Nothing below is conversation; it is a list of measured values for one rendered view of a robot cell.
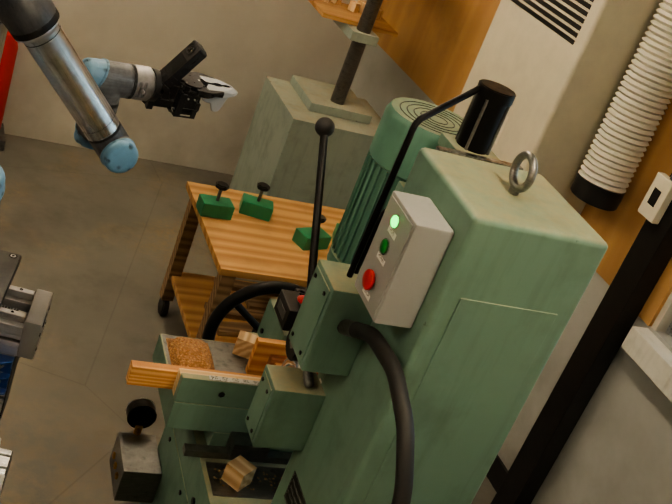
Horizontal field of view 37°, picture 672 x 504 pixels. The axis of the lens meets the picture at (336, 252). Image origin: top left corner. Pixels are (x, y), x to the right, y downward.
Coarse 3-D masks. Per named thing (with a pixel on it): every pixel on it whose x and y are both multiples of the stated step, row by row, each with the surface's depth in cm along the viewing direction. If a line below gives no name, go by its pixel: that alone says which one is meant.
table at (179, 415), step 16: (160, 336) 193; (176, 336) 194; (160, 352) 190; (224, 352) 195; (224, 368) 191; (240, 368) 192; (160, 400) 185; (176, 416) 178; (192, 416) 179; (208, 416) 180; (224, 416) 181; (240, 416) 182; (224, 432) 183
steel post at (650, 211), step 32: (640, 256) 287; (608, 288) 298; (640, 288) 288; (608, 320) 296; (576, 352) 306; (608, 352) 299; (576, 384) 304; (544, 416) 316; (576, 416) 310; (544, 448) 314; (512, 480) 326
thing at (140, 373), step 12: (132, 360) 176; (132, 372) 175; (144, 372) 176; (156, 372) 176; (168, 372) 177; (228, 372) 183; (132, 384) 176; (144, 384) 177; (156, 384) 178; (168, 384) 178
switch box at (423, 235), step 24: (384, 216) 139; (408, 216) 133; (432, 216) 135; (408, 240) 132; (432, 240) 132; (384, 264) 137; (408, 264) 133; (432, 264) 134; (360, 288) 142; (384, 288) 135; (408, 288) 135; (384, 312) 136; (408, 312) 138
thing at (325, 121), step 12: (324, 120) 172; (324, 132) 172; (324, 144) 172; (324, 156) 172; (324, 168) 171; (312, 228) 169; (312, 240) 169; (312, 252) 168; (312, 264) 168; (288, 336) 166; (288, 348) 165; (312, 372) 162; (312, 384) 161
